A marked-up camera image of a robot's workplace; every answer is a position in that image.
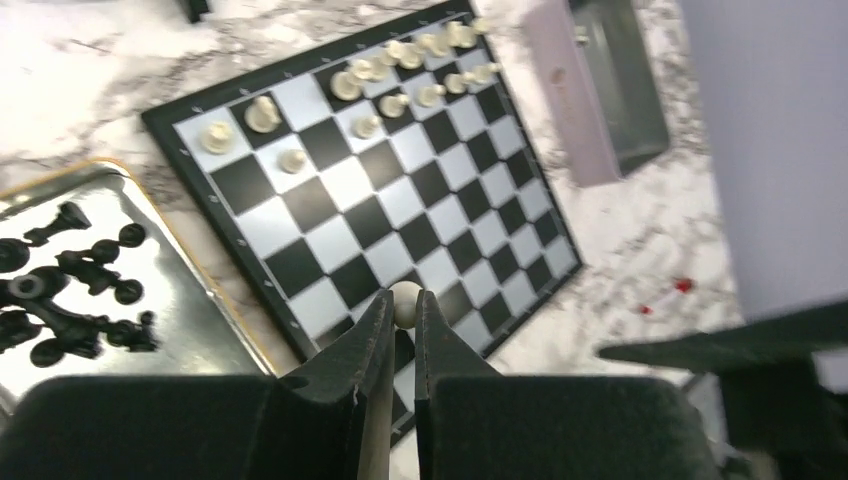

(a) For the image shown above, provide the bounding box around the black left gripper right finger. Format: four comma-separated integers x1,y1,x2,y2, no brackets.
415,290,720,479

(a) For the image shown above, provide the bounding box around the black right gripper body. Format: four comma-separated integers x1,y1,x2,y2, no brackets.
597,301,847,479

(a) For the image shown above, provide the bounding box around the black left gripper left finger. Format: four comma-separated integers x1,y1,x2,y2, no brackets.
1,290,394,479

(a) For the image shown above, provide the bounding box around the white pawn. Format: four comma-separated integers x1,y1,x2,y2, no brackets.
443,72,477,95
415,84,446,108
277,149,308,175
389,281,422,330
352,114,383,139
378,93,410,118

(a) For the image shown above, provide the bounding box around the white rook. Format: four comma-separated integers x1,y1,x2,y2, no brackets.
200,121,235,155

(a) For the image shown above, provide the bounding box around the white bishop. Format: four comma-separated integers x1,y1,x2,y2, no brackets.
244,95,282,134

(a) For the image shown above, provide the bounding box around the white chess piece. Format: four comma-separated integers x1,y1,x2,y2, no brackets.
398,33,438,70
428,24,463,58

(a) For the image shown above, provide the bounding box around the white chess piece corner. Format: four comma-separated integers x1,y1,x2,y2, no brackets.
445,18,490,49

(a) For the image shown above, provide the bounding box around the white queen piece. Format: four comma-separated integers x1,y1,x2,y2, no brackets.
367,40,406,82

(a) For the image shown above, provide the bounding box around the pile of black chess pieces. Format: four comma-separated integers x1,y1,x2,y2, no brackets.
1,201,159,368

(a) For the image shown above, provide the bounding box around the gold tin tray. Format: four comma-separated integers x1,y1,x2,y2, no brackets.
1,160,272,412

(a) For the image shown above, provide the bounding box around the red white marker pen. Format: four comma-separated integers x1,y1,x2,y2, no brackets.
635,277,695,316

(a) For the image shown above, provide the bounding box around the black silver chessboard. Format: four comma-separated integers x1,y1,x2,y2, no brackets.
140,0,586,448

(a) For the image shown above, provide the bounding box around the pink tin tray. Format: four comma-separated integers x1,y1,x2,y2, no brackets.
522,1,671,187

